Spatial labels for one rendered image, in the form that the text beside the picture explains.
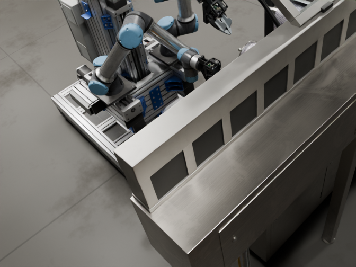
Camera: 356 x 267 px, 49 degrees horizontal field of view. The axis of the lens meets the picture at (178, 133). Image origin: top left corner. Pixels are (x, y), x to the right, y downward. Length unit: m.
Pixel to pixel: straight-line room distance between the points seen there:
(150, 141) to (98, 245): 1.91
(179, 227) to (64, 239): 1.95
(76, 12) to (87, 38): 0.21
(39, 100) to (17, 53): 1.02
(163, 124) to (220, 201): 0.27
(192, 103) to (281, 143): 0.33
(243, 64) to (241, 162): 0.29
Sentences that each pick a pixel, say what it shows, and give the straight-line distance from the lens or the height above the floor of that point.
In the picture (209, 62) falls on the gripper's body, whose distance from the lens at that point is 2.01.
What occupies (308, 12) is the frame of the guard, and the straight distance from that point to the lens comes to 1.33.
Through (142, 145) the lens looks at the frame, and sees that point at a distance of 0.98.
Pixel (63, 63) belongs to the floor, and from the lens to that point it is 4.46.
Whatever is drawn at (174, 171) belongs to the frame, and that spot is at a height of 1.52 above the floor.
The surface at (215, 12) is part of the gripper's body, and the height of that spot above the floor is 1.44.
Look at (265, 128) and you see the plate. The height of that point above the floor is 1.44.
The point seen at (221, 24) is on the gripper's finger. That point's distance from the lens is 1.84.
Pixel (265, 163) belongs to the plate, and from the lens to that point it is 1.17.
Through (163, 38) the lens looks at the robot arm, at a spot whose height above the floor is 1.18.
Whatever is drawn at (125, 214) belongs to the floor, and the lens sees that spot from 2.89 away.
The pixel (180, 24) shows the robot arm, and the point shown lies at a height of 1.02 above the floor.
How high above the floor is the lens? 2.37
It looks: 47 degrees down
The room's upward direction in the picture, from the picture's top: 13 degrees counter-clockwise
